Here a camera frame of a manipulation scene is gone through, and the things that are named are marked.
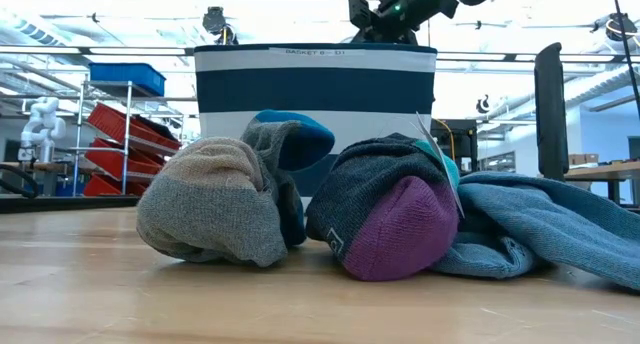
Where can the light blue sock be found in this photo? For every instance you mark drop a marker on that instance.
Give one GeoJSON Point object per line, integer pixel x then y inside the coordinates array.
{"type": "Point", "coordinates": [550, 219]}

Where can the grey beige blue-toed sock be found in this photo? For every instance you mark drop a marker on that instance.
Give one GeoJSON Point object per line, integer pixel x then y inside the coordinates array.
{"type": "Point", "coordinates": [210, 209]}

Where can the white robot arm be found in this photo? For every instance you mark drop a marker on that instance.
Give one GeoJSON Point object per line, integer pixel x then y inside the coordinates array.
{"type": "Point", "coordinates": [42, 124]}

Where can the navy white striped fabric basket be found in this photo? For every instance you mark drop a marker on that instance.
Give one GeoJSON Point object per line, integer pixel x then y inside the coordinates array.
{"type": "Point", "coordinates": [315, 89]}

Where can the black ceiling hook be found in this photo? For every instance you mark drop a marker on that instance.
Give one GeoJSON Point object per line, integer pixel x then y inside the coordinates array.
{"type": "Point", "coordinates": [482, 106]}

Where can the black cabinet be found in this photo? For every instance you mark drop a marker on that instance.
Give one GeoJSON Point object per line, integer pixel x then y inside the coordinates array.
{"type": "Point", "coordinates": [462, 144]}

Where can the black ceiling device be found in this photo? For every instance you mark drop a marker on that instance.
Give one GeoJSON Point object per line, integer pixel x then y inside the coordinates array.
{"type": "Point", "coordinates": [615, 29]}
{"type": "Point", "coordinates": [215, 21]}

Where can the dark sock with purple toe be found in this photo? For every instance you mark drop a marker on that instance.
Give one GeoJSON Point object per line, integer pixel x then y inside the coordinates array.
{"type": "Point", "coordinates": [380, 209]}

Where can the thin black pole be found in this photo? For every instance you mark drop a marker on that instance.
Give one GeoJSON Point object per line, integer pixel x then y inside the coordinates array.
{"type": "Point", "coordinates": [625, 49]}

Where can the cardboard boxes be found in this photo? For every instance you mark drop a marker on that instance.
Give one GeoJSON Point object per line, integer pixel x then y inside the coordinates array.
{"type": "Point", "coordinates": [582, 159]}

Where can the wooden side table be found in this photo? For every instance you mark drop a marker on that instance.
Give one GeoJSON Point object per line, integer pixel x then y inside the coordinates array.
{"type": "Point", "coordinates": [605, 171]}

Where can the large blue storage bin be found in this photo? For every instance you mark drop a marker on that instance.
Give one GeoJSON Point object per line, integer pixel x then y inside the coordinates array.
{"type": "Point", "coordinates": [125, 79]}

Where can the metal shelf rack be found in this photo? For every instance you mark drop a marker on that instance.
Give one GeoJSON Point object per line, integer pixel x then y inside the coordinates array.
{"type": "Point", "coordinates": [127, 114]}

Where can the red plastic bin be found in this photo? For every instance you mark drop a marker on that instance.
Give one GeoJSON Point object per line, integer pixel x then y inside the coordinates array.
{"type": "Point", "coordinates": [100, 186]}
{"type": "Point", "coordinates": [110, 156]}
{"type": "Point", "coordinates": [115, 121]}

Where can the small blue plastic bin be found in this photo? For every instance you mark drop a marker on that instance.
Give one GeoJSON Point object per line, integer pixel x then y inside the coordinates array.
{"type": "Point", "coordinates": [70, 189]}

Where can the wooden workbench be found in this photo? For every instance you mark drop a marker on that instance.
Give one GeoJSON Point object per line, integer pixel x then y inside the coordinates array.
{"type": "Point", "coordinates": [55, 166]}

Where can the black table frame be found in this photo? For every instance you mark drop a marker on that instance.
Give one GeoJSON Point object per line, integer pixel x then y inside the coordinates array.
{"type": "Point", "coordinates": [75, 204]}

